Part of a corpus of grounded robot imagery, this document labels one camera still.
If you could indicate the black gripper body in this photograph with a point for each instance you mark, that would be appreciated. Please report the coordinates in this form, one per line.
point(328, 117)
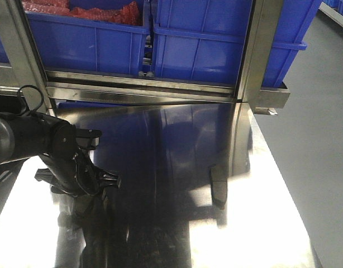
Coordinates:
point(75, 174)

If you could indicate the stainless steel shelf frame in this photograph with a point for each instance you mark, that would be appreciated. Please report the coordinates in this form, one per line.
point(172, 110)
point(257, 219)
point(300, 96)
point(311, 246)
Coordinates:
point(45, 86)

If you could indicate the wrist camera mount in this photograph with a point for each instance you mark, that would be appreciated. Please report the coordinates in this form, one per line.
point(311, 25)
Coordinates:
point(68, 138)

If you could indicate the blue plastic bin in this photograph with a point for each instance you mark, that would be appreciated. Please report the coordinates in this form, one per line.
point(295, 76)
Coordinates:
point(204, 40)
point(90, 45)

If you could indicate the inner right brake pad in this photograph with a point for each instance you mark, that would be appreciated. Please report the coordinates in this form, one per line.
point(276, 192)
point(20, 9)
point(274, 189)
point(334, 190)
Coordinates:
point(219, 186)

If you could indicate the left blue plastic bin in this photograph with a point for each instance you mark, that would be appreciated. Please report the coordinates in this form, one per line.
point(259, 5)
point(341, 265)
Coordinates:
point(90, 45)

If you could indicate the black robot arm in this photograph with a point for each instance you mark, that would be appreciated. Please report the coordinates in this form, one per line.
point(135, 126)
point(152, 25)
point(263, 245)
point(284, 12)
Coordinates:
point(23, 137)

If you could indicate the red bubble wrap bag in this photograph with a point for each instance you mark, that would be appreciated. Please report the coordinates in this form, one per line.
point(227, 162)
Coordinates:
point(128, 14)

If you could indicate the right blue plastic bin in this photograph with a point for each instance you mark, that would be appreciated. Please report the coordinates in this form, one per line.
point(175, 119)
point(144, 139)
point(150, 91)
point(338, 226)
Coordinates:
point(204, 40)

